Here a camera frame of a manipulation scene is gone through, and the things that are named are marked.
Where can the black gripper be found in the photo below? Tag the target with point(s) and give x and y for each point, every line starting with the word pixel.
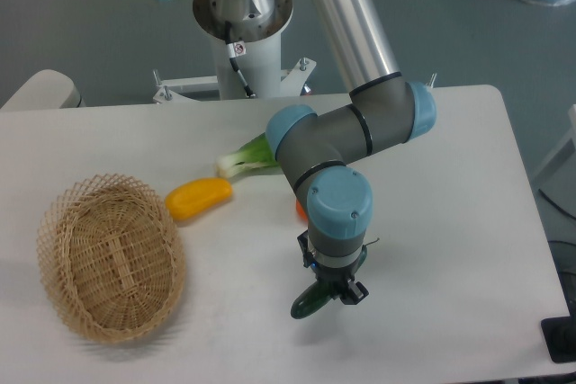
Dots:
pixel 339 272

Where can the dark green cucumber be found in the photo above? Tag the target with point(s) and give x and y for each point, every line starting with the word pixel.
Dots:
pixel 317 295

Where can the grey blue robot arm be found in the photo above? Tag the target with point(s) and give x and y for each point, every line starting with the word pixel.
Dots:
pixel 316 151

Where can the woven wicker basket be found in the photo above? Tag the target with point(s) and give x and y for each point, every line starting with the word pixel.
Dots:
pixel 111 259

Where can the orange tomato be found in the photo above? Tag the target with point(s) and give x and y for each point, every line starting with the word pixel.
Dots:
pixel 300 211

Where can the green bok choy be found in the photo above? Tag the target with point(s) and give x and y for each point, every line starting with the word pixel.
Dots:
pixel 254 155

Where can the yellow bell pepper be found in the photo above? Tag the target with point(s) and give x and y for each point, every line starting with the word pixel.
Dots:
pixel 195 197

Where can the black device at edge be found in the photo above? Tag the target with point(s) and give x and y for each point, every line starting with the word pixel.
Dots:
pixel 559 335

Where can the white chair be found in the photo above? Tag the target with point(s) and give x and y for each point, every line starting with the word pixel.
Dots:
pixel 46 90

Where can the white table frame right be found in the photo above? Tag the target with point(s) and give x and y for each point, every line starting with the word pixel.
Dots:
pixel 561 152

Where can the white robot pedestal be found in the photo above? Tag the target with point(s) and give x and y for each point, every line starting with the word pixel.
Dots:
pixel 245 40

